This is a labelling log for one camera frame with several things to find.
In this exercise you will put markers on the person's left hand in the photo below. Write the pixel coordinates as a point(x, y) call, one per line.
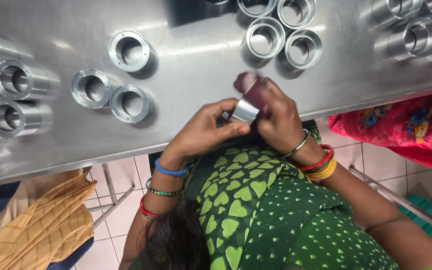
point(197, 135)

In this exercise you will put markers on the person's right hand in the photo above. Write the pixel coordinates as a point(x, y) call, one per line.
point(281, 120)

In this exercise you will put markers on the small steel sleeve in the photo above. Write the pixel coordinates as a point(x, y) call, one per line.
point(244, 110)

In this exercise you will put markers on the maroon polishing pad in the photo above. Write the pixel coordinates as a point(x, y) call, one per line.
point(246, 84)

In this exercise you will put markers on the thin green bangle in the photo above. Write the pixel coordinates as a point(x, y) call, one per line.
point(299, 144)

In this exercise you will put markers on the red bangle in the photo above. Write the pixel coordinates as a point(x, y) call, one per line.
point(320, 161)
point(146, 210)

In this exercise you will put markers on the green patterned bangle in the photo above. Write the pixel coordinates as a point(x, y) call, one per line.
point(161, 192)

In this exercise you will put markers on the yellow bangle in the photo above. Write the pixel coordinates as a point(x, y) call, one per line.
point(324, 172)

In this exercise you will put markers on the green heart print garment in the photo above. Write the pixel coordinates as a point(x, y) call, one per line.
point(261, 210)

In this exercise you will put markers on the green plastic crate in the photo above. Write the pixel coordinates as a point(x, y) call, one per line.
point(429, 214)

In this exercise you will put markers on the cluster of long steel sleeves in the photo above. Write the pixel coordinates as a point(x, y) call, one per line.
point(13, 97)

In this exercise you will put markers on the steel table frame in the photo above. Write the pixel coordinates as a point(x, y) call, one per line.
point(399, 200)
point(110, 198)

